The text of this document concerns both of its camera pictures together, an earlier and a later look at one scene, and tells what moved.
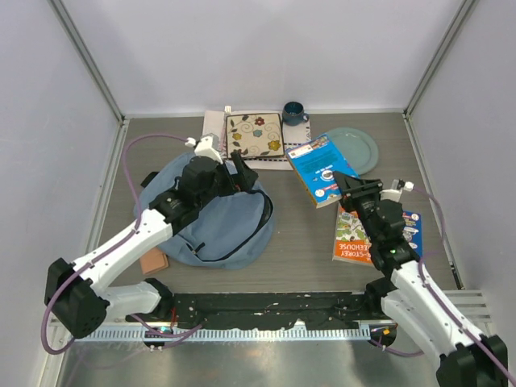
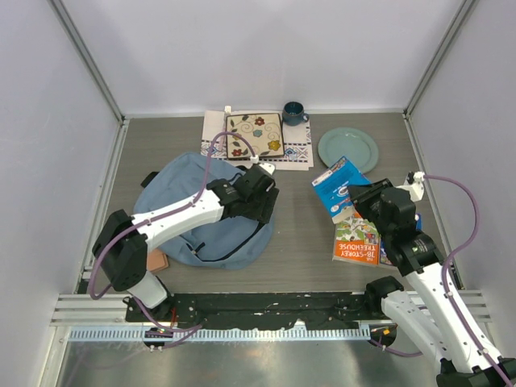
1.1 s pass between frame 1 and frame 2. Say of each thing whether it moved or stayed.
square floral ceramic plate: stayed
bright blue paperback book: moved
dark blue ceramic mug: stayed
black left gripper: moved
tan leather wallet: stayed
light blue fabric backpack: stayed
